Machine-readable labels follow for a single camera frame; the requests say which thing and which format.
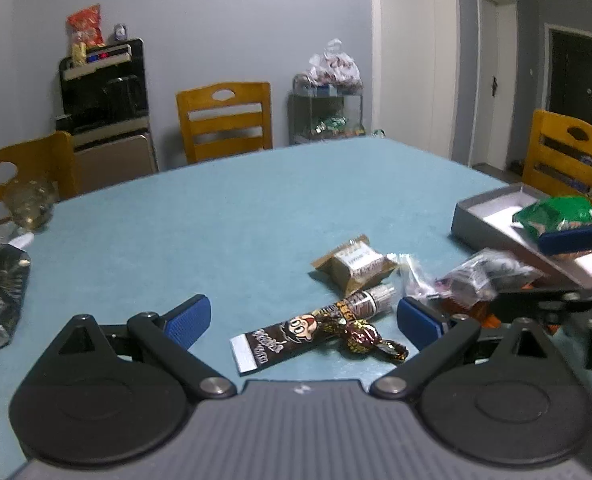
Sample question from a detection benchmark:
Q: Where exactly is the glass cup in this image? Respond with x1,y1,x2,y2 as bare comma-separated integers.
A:
3,177,59,233

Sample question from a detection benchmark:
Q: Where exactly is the gold brown candy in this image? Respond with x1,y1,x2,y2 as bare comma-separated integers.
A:
316,310,409,363

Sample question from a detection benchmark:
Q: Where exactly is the glass tank shelf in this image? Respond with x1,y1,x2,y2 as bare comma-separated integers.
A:
288,77,367,147

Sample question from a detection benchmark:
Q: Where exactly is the pink clear snack packet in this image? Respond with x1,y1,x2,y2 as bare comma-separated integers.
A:
397,253,439,302

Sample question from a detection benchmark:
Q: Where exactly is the white door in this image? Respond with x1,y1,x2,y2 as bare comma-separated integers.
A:
475,0,520,171
370,0,458,162

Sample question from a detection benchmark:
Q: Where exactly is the clear packet with dark contents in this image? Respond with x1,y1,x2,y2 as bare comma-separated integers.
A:
435,248,546,312

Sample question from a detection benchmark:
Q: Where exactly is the green snack packet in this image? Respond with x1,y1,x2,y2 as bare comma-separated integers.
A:
512,195,592,238

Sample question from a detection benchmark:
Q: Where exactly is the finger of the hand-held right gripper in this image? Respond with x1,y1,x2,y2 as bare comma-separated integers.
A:
491,285,592,333
537,221,592,256

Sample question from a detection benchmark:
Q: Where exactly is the black beige water dispenser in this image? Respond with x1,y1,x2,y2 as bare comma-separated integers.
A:
56,37,159,181

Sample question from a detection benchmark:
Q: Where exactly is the pile of wrapped sweets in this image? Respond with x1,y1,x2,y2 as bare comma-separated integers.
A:
305,115,367,139

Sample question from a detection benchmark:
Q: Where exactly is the wooden chair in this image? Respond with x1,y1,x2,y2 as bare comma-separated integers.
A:
522,109,592,211
176,81,273,165
0,131,79,217

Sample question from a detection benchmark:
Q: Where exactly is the grey cardboard box tray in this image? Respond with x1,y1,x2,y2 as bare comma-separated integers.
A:
451,182,592,291

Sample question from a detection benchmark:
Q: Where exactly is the brown gold snack packet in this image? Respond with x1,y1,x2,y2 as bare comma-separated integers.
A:
311,234,399,297

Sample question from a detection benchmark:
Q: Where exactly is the dark door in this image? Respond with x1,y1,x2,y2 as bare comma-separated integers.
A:
543,24,592,133

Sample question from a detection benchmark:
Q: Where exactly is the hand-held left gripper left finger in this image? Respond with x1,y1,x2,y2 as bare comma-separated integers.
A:
51,294,237,402

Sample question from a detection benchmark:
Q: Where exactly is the white plastic bag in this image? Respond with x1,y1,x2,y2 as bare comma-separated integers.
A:
306,39,364,95

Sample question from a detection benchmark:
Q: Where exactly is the dark brown cartoon snack bar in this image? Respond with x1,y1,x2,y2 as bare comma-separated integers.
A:
230,282,396,375

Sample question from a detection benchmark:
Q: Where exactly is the red snack bag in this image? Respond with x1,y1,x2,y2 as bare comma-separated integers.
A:
66,4,106,48

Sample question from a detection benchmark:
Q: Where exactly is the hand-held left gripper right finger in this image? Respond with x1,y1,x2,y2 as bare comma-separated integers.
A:
370,296,561,404

